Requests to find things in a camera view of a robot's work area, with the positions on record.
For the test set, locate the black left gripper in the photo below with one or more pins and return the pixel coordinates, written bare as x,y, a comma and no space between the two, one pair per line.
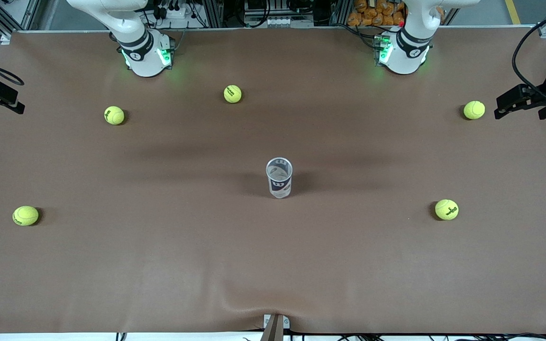
540,96

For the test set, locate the white blue tennis ball can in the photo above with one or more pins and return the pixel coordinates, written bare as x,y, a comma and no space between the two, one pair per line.
280,182

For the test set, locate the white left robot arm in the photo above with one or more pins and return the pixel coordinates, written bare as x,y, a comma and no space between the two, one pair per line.
403,59

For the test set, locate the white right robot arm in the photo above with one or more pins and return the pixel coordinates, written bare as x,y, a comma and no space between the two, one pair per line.
145,57

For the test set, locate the yellow tennis ball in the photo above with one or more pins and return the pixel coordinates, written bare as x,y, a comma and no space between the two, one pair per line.
25,215
114,115
446,209
232,94
474,110

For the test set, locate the orange bumpy bag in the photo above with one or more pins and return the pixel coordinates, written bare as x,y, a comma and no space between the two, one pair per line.
377,12

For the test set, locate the white power strip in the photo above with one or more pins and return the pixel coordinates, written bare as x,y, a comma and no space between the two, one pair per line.
178,13

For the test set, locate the white terminal block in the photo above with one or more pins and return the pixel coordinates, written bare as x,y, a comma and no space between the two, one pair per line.
277,21

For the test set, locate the brown table mat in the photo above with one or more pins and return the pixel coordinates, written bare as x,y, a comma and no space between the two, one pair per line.
273,260

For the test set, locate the metal table corner bracket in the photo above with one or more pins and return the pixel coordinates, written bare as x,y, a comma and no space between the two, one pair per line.
545,31
6,39

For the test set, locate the aluminium frame post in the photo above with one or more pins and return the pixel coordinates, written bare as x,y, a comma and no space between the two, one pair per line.
341,12
213,12

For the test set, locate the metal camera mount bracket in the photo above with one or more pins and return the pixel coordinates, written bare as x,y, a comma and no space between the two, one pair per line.
275,329

